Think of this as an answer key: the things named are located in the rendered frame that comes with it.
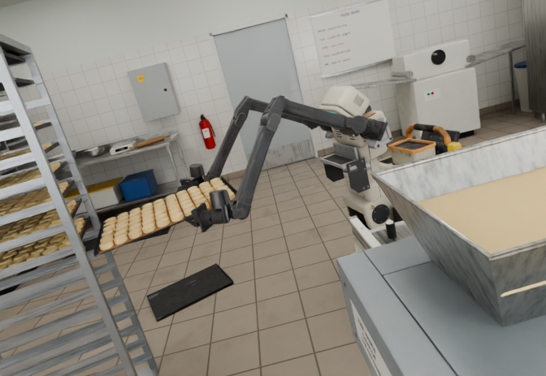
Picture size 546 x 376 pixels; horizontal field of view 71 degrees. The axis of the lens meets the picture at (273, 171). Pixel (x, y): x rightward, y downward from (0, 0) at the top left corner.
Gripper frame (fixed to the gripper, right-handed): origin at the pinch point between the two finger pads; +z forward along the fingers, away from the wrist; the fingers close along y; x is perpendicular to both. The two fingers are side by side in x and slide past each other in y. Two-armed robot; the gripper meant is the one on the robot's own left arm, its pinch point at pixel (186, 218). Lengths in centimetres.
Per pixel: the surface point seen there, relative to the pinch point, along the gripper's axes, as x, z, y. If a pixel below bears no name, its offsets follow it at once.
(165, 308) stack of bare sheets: 60, 108, 97
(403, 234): 17, -79, 20
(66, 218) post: -30.9, 23.5, -17.6
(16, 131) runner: -32, 28, -50
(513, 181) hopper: -46, -110, -23
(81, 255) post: -31.2, 23.9, -2.7
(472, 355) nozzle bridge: -73, -103, -15
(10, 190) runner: -38, 34, -32
